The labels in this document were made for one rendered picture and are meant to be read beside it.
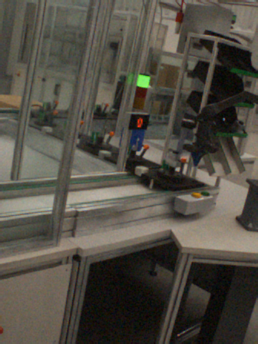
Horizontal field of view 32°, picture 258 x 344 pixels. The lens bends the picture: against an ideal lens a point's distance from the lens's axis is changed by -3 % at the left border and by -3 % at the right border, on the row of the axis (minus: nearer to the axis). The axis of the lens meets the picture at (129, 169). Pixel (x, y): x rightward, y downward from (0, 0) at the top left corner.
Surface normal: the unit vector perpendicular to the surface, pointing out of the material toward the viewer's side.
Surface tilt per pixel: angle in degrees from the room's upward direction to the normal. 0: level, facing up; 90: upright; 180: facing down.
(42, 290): 90
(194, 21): 90
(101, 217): 90
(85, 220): 90
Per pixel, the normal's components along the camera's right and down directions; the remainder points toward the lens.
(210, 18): -0.67, 0.05
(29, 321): 0.70, 0.32
